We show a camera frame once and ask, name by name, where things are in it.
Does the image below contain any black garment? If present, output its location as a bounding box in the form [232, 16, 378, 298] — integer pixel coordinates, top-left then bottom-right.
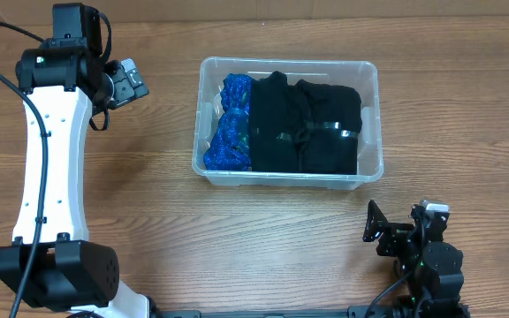
[296, 79, 362, 175]
[248, 72, 300, 172]

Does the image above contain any sparkly blue knit garment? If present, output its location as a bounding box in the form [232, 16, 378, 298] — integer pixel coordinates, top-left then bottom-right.
[203, 73, 253, 171]

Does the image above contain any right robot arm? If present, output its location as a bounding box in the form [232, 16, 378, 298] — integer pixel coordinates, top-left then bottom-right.
[363, 200, 470, 317]

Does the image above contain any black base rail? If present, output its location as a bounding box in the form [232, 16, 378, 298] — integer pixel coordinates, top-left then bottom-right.
[148, 304, 471, 318]

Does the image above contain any clear plastic storage bin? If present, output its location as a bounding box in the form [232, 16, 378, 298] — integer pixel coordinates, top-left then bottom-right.
[192, 57, 384, 191]

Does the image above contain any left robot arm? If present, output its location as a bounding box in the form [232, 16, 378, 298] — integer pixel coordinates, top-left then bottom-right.
[0, 3, 157, 317]

